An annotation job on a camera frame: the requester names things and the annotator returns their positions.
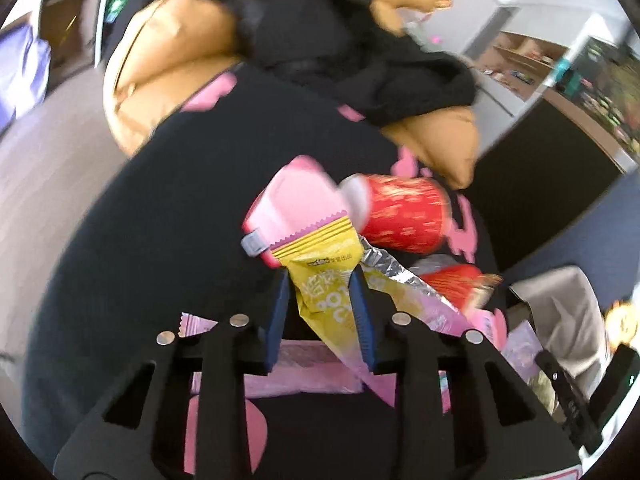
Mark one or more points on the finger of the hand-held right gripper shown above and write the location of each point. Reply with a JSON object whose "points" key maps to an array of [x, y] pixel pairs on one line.
{"points": [[565, 395]]}

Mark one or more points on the red paper cup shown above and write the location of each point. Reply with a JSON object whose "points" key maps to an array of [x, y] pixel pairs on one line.
{"points": [[405, 210]]}

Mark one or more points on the glass fish tank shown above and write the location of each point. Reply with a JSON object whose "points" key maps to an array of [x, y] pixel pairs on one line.
{"points": [[610, 90]]}

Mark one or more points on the teal aquarium device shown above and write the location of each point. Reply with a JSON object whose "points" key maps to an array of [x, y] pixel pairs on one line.
{"points": [[566, 67]]}

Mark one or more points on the yellow duck plush toy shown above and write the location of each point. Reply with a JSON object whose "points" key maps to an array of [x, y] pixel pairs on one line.
{"points": [[622, 320]]}

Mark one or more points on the wooden display shelf cabinet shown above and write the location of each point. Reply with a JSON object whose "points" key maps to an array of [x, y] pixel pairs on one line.
{"points": [[65, 10]]}

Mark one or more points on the purple bag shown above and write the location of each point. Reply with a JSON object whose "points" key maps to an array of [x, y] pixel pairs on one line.
{"points": [[25, 70]]}

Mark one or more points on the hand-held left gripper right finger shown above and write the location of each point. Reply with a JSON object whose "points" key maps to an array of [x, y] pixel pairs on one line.
{"points": [[362, 325]]}

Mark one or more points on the black jacket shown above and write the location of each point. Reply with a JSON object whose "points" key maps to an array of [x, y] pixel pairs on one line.
{"points": [[320, 25]]}

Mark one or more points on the red snack packet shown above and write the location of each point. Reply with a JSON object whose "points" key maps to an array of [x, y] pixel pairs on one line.
{"points": [[457, 282]]}

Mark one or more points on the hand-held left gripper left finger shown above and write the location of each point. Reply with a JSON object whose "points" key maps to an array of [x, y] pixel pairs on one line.
{"points": [[277, 325]]}

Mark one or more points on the dark fish tank stand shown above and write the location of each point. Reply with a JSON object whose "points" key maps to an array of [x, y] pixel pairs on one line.
{"points": [[540, 180]]}

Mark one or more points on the pink snack wrapper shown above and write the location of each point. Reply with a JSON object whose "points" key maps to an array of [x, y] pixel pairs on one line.
{"points": [[310, 370]]}

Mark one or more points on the yellow leather armchair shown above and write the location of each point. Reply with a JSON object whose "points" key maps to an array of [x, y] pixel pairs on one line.
{"points": [[165, 60]]}

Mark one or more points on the yellow and pink snack packet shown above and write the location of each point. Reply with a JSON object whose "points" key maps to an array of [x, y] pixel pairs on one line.
{"points": [[325, 280]]}

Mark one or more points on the beige blanket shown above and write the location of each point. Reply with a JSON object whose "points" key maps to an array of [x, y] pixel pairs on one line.
{"points": [[565, 310]]}

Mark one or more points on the small pink case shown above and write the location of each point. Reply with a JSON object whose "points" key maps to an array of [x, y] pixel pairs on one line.
{"points": [[295, 200]]}

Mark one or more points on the black tablecloth with pink print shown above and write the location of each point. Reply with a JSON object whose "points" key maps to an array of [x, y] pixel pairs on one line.
{"points": [[150, 235]]}

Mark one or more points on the blue cloth cover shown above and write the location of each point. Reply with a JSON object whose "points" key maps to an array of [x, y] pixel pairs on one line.
{"points": [[590, 250]]}

